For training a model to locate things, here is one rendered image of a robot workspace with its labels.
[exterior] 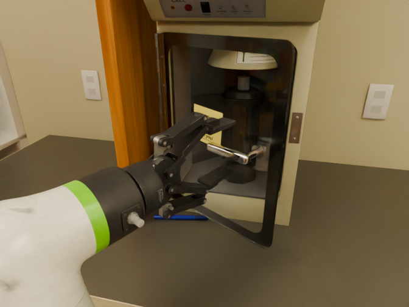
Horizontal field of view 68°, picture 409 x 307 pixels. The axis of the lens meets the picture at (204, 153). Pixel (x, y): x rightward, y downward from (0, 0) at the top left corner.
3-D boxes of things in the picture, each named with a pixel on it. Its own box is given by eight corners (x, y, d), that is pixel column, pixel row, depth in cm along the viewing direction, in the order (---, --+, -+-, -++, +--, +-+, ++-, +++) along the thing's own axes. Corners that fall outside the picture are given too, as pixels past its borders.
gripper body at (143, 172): (146, 232, 41) (193, 203, 47) (142, 177, 38) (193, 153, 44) (115, 210, 46) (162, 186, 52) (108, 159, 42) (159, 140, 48)
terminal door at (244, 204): (170, 195, 80) (160, 31, 63) (271, 250, 62) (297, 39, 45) (167, 196, 80) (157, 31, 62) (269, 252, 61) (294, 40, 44)
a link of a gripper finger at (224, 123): (196, 131, 51) (196, 127, 51) (223, 120, 56) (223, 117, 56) (210, 135, 49) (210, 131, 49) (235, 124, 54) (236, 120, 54)
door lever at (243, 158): (223, 145, 60) (223, 133, 59) (264, 159, 55) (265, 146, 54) (204, 153, 57) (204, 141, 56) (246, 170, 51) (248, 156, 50)
